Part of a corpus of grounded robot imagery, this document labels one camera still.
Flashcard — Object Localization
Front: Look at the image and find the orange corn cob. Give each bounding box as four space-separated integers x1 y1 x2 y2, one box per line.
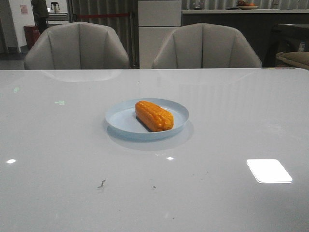
135 101 174 132

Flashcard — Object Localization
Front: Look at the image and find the light blue round plate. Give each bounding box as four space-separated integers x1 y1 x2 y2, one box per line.
105 98 189 141

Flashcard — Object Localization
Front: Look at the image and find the right beige upholstered chair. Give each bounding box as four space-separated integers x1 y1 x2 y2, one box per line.
152 23 262 69

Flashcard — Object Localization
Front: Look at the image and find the beige upholstered chair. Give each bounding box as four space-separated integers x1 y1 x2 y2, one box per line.
152 23 262 69
24 22 130 70

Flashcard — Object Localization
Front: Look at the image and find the white cabinet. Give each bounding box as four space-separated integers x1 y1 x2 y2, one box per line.
138 0 182 69

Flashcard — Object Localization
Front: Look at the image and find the left beige upholstered chair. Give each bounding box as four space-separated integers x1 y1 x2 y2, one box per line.
24 22 130 70

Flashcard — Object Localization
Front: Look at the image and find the red barrier belt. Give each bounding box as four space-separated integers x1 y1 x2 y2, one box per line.
76 12 131 19

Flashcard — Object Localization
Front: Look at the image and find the fruit bowl on counter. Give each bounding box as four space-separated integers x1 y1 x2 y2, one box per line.
236 0 258 10

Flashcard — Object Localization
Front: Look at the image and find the dark counter with white top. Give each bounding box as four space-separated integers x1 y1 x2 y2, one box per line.
182 9 309 67

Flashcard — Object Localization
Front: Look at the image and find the red bin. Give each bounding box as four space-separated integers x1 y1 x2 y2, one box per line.
24 25 41 50

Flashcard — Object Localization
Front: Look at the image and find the person in dark clothes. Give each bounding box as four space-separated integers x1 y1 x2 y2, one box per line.
31 0 49 34

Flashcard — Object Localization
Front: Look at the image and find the tan cushion at right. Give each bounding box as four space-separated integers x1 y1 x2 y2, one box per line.
276 52 309 70

